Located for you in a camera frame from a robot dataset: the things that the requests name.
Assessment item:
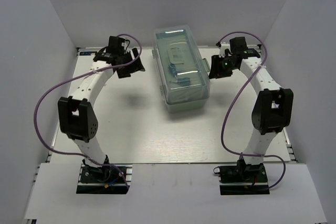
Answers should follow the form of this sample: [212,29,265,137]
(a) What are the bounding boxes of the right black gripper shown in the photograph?
[208,54,237,79]

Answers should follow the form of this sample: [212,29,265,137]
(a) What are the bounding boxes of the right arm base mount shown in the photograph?
[213,165,270,196]

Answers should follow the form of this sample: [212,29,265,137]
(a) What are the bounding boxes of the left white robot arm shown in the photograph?
[58,34,145,182]

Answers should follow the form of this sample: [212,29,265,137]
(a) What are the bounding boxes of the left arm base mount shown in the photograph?
[76,164,132,195]

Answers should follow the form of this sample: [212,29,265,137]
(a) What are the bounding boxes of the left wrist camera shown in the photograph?
[123,39,130,53]

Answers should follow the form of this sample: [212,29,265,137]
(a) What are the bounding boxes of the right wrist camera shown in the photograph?
[216,41,232,58]

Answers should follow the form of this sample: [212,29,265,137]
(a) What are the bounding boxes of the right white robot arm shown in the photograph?
[208,37,293,182]

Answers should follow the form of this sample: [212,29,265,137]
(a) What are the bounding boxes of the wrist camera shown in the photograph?
[123,39,130,53]
[216,41,232,58]

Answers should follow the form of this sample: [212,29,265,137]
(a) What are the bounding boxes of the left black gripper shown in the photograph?
[117,47,145,78]

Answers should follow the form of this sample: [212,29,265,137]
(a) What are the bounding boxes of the green plastic toolbox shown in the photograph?
[152,25,211,113]

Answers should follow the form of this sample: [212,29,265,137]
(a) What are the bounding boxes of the green stubby screwdriver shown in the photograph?
[172,77,191,87]
[169,64,177,77]

